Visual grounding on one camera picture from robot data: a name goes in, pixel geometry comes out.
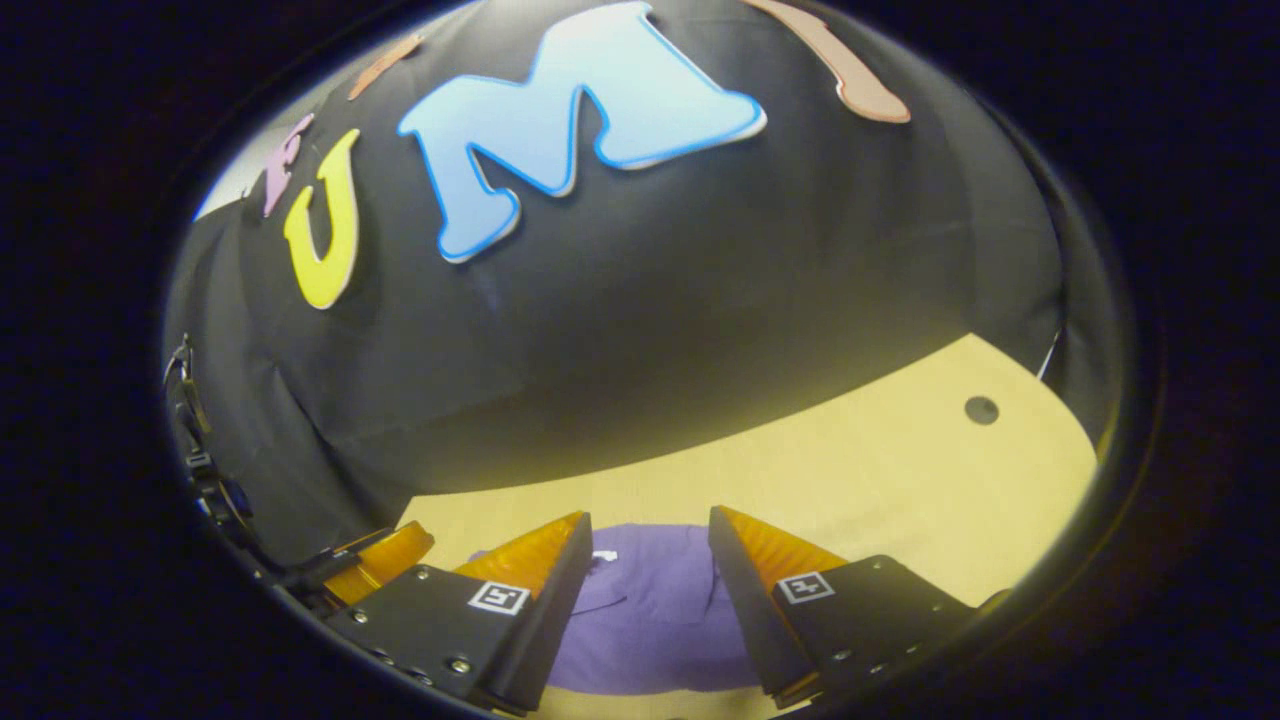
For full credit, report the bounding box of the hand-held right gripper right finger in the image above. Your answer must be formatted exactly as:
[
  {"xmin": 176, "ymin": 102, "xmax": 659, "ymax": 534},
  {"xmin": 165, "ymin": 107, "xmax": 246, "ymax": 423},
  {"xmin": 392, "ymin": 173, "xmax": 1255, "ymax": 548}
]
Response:
[{"xmin": 708, "ymin": 505, "xmax": 976, "ymax": 709}]

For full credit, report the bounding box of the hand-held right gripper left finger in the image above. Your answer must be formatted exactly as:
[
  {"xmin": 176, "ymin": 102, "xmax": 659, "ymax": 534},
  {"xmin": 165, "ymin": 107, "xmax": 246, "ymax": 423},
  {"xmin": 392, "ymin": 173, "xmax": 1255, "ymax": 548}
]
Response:
[{"xmin": 325, "ymin": 510, "xmax": 594, "ymax": 713}]

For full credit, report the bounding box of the purple knitted cardigan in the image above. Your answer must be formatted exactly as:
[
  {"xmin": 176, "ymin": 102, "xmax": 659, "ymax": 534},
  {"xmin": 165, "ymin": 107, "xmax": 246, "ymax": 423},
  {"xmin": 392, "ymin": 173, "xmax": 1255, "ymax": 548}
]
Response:
[{"xmin": 470, "ymin": 523, "xmax": 761, "ymax": 696}]

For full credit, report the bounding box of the black backdrop cloth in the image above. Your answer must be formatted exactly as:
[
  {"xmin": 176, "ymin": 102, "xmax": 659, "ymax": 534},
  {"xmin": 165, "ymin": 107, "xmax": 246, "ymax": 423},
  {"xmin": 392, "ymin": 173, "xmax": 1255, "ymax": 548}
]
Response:
[{"xmin": 165, "ymin": 0, "xmax": 1121, "ymax": 571}]

